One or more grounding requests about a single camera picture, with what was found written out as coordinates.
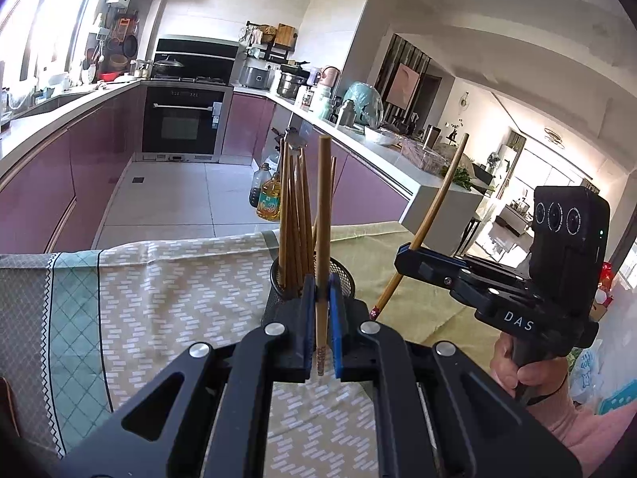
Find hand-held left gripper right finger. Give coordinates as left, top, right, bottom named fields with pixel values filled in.
left=327, top=275, right=583, bottom=478

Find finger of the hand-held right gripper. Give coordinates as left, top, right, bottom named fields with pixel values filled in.
left=394, top=244, right=481, bottom=310
left=410, top=243, right=532, bottom=292

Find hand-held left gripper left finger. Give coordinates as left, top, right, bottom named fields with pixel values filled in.
left=57, top=273, right=319, bottom=478

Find black mesh holder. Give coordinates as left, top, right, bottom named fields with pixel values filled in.
left=261, top=254, right=358, bottom=330

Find long bamboo chopstick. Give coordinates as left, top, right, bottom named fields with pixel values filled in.
left=369, top=132, right=471, bottom=321

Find bunch of wooden chopsticks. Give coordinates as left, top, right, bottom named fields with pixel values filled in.
left=277, top=137, right=338, bottom=293

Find light tan chopstick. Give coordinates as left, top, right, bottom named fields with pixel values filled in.
left=315, top=135, right=334, bottom=378

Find person's right forearm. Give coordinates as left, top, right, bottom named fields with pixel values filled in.
left=526, top=377, right=632, bottom=465

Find person's right hand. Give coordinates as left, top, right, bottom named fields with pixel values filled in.
left=489, top=331, right=569, bottom=405

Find green leafy vegetables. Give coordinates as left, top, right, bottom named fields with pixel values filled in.
left=440, top=166, right=475, bottom=191

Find purple base cabinet row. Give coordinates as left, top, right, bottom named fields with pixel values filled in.
left=222, top=90, right=415, bottom=227
left=0, top=82, right=147, bottom=255

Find yellow cooking oil bottle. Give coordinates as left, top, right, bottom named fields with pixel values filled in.
left=256, top=172, right=284, bottom=222

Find clear plastic containers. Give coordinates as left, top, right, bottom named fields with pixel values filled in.
left=400, top=136, right=449, bottom=171

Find dark sauce bottle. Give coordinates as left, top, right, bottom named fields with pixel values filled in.
left=247, top=161, right=272, bottom=209

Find printed plastic bag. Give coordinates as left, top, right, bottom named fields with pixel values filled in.
left=569, top=345, right=634, bottom=415

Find patterned tablecloth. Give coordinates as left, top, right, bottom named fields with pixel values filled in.
left=0, top=221, right=504, bottom=478

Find teal glass dome cover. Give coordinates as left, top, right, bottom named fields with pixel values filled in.
left=343, top=82, right=385, bottom=128

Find black built-in oven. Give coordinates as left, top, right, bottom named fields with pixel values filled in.
left=142, top=84, right=234, bottom=155

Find steel stock pot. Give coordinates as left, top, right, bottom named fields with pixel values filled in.
left=276, top=70, right=306, bottom=100

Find silver rice cooker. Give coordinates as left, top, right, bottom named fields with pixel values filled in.
left=238, top=57, right=276, bottom=91

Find gas stove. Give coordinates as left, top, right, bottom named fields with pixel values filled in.
left=149, top=75, right=233, bottom=87

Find black range hood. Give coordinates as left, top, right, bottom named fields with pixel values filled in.
left=154, top=36, right=242, bottom=83

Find black wok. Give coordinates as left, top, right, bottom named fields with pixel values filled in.
left=151, top=54, right=186, bottom=78

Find hanging pans and sieves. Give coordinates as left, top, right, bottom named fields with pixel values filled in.
left=101, top=12, right=141, bottom=69

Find pink wall painting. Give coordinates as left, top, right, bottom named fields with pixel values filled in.
left=387, top=63, right=422, bottom=110

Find black wall shelf rack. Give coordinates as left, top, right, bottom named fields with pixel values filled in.
left=238, top=22, right=300, bottom=63

